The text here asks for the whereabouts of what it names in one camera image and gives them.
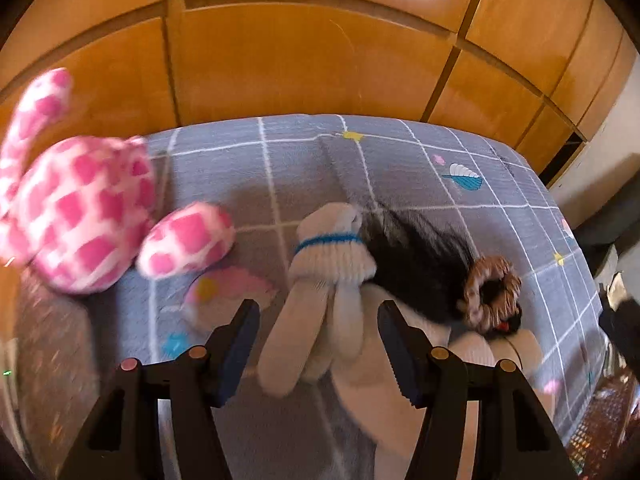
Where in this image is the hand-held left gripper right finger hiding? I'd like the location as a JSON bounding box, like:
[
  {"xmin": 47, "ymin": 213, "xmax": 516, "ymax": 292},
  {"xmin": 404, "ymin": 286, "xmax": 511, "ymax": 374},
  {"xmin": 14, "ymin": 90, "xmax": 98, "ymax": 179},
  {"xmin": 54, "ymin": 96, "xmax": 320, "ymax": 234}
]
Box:
[{"xmin": 377, "ymin": 300, "xmax": 576, "ymax": 480}]

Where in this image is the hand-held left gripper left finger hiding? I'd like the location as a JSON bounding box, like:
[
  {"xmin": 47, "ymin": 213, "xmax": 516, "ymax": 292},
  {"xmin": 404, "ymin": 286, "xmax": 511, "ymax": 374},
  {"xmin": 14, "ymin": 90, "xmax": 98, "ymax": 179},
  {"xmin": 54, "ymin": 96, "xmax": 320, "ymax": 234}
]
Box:
[{"xmin": 57, "ymin": 299, "xmax": 261, "ymax": 480}]

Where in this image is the white socks blue band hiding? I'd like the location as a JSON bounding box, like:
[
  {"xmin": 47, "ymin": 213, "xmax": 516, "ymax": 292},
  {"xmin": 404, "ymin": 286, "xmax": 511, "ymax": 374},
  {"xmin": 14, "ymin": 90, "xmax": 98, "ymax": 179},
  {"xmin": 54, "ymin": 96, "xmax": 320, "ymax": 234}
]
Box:
[{"xmin": 257, "ymin": 202, "xmax": 377, "ymax": 400}]

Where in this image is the cream mesh cloth black band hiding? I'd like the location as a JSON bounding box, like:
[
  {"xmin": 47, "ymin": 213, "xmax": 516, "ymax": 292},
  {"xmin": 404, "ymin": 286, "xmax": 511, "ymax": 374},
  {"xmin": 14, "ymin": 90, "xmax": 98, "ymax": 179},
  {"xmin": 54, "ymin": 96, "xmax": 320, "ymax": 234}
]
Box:
[{"xmin": 332, "ymin": 297, "xmax": 543, "ymax": 480}]

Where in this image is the black hairpiece with beads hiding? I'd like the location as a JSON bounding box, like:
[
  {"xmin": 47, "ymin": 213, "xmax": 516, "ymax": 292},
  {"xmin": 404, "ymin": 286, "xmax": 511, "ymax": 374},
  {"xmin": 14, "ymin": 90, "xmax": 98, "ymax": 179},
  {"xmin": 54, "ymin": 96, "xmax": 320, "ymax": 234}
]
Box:
[{"xmin": 357, "ymin": 200, "xmax": 523, "ymax": 336}]

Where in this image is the brown scrunchie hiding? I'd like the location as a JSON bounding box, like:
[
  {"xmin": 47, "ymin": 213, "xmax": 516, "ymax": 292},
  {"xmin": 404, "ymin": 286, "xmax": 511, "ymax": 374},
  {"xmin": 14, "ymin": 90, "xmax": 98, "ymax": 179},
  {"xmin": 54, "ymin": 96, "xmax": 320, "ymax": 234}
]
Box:
[{"xmin": 460, "ymin": 255, "xmax": 522, "ymax": 333}]

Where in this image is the grey grid bed sheet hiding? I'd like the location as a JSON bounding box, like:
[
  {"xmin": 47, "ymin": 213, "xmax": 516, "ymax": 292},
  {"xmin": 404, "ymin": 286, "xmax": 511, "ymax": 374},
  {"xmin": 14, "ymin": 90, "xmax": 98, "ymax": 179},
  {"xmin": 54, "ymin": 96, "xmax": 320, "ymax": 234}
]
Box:
[{"xmin": 10, "ymin": 114, "xmax": 608, "ymax": 480}]

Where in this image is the pink spotted plush toy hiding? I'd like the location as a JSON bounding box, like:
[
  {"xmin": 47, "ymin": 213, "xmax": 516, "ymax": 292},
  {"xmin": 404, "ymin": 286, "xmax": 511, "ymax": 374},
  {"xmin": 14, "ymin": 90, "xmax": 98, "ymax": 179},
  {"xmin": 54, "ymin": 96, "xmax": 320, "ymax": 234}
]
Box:
[{"xmin": 0, "ymin": 67, "xmax": 236, "ymax": 295}]

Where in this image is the dark object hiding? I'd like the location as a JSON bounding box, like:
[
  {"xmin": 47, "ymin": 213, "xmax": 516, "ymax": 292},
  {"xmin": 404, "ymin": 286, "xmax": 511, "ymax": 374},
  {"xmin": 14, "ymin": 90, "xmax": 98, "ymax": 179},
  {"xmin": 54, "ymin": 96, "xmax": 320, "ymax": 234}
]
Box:
[{"xmin": 597, "ymin": 270, "xmax": 640, "ymax": 361}]

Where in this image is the wooden wardrobe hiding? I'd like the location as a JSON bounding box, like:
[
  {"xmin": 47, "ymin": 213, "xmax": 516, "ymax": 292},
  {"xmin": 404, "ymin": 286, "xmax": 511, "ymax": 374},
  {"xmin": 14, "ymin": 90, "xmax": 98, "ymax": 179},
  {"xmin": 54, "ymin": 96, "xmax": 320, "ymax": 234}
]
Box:
[{"xmin": 0, "ymin": 0, "xmax": 640, "ymax": 346}]

